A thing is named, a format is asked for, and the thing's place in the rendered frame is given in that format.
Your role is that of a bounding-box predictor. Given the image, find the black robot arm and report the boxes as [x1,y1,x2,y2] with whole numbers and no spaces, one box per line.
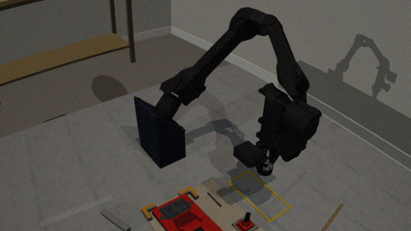
[150,7,322,162]

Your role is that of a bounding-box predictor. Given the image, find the grey rectangular bar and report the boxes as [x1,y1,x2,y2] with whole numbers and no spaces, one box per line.
[101,209,131,231]

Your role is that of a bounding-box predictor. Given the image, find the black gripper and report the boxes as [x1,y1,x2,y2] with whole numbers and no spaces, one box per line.
[233,116,286,172]

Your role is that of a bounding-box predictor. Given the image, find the black wheel with grey hub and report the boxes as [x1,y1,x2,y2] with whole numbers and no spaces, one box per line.
[258,160,274,176]

